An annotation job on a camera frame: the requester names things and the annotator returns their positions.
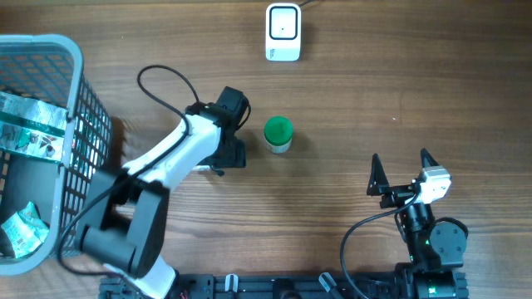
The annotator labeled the light green wipes pack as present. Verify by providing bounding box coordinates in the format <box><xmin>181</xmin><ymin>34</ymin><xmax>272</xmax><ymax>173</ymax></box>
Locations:
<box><xmin>1</xmin><ymin>202</ymin><xmax>49</xmax><ymax>258</ymax></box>

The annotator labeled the green 3M gloves package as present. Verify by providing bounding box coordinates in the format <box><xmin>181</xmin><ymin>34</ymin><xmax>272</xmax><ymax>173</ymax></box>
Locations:
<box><xmin>1</xmin><ymin>91</ymin><xmax>68</xmax><ymax>163</ymax></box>

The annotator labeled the grey plastic mesh basket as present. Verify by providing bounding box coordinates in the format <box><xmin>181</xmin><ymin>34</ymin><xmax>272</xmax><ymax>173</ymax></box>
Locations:
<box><xmin>1</xmin><ymin>34</ymin><xmax>113</xmax><ymax>277</ymax></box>

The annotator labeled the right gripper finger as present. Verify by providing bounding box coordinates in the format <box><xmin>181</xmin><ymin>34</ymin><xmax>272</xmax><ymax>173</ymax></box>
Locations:
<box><xmin>420</xmin><ymin>148</ymin><xmax>439</xmax><ymax>169</ymax></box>
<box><xmin>367</xmin><ymin>154</ymin><xmax>390</xmax><ymax>196</ymax></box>

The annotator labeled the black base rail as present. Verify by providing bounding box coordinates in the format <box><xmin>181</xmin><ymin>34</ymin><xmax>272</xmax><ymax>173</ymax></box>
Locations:
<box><xmin>98</xmin><ymin>272</ymin><xmax>470</xmax><ymax>299</ymax></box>

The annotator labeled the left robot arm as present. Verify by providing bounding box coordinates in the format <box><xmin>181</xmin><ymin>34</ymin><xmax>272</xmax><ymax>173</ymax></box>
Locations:
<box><xmin>75</xmin><ymin>87</ymin><xmax>250</xmax><ymax>298</ymax></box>

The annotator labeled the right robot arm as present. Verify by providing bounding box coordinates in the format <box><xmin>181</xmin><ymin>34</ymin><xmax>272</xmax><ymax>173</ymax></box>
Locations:
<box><xmin>367</xmin><ymin>149</ymin><xmax>469</xmax><ymax>299</ymax></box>

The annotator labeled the green lidded jar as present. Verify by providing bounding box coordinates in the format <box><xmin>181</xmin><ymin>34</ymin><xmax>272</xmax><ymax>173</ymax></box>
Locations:
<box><xmin>264</xmin><ymin>116</ymin><xmax>293</xmax><ymax>154</ymax></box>

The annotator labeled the white barcode scanner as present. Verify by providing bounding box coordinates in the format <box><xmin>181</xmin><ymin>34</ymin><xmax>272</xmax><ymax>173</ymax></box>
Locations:
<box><xmin>265</xmin><ymin>2</ymin><xmax>302</xmax><ymax>61</ymax></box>

